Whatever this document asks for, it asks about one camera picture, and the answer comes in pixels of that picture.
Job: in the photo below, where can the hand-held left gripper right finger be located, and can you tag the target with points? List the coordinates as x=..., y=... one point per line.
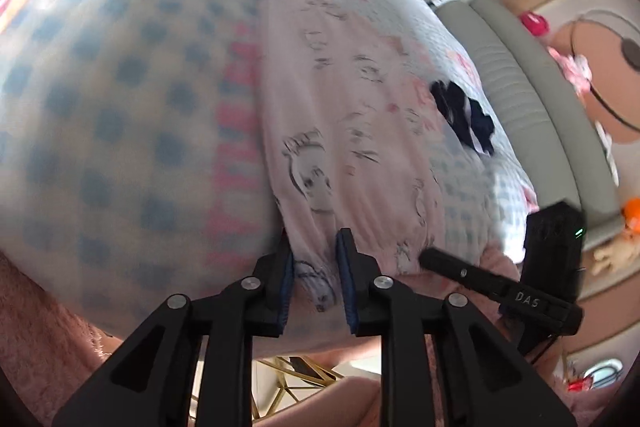
x=347, y=287

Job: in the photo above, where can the pink cartoon print pajama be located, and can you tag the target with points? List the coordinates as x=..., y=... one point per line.
x=325, y=132

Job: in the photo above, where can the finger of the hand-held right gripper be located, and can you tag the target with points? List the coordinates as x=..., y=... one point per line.
x=450, y=264

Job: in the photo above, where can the blue checked cartoon print blanket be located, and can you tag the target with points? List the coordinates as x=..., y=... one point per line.
x=100, y=107

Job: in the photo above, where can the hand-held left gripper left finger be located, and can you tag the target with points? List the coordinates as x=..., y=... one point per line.
x=285, y=292

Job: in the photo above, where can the red small toy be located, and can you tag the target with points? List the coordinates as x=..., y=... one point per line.
x=535, y=23

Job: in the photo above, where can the pink fluffy blanket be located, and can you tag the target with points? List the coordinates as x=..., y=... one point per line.
x=40, y=332

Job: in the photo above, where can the pink plush toy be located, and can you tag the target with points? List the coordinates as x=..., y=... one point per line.
x=575, y=67

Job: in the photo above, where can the navy shorts with white stripe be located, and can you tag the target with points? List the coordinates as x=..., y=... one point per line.
x=470, y=122

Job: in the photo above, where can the orange toy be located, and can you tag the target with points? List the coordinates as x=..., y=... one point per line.
x=631, y=214

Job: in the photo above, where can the beige plush toy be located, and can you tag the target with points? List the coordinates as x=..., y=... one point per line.
x=615, y=257

